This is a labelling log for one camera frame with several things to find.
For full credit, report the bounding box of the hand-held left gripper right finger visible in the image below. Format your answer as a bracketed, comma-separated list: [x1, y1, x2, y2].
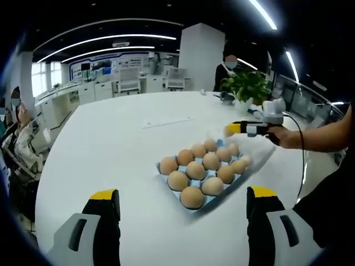
[246, 186, 324, 266]

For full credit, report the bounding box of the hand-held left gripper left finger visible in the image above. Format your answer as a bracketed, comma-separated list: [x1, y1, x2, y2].
[47, 188, 121, 266]

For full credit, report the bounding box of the cluster of brown eggs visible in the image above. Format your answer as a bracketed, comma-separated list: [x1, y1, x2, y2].
[159, 137, 253, 209]

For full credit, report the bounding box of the blue egg tray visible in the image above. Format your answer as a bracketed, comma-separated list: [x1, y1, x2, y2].
[155, 138, 252, 211]

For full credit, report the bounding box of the person's right hand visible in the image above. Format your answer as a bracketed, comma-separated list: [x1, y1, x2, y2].
[267, 126, 303, 151]

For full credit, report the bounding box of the white plant pot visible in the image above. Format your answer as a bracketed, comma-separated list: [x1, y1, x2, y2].
[234, 96, 254, 112]

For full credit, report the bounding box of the dark grey object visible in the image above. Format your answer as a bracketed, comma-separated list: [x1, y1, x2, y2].
[220, 92, 236, 104]

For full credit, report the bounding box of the green potted plant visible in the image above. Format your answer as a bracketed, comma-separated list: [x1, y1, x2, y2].
[220, 70, 273, 104]

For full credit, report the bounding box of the ceiling light strip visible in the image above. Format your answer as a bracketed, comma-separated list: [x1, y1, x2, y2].
[61, 46, 156, 63]
[285, 50, 300, 83]
[37, 34, 177, 63]
[248, 0, 278, 31]

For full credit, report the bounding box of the person's dark clothing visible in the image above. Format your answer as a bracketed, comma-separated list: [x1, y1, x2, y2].
[292, 163, 355, 250]

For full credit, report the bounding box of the white table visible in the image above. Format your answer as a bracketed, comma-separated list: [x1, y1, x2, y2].
[35, 90, 347, 266]

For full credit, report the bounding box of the white mesh chair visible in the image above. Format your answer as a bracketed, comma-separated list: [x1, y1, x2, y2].
[118, 67, 140, 94]
[167, 68, 186, 90]

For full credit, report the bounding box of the white cabinet counter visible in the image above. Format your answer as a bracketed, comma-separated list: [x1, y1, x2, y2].
[34, 77, 167, 131]

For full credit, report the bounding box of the black cable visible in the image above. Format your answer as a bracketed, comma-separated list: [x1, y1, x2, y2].
[282, 113, 307, 204]

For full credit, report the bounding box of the blue framed wall display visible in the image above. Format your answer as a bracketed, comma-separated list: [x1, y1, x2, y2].
[69, 52, 181, 81]

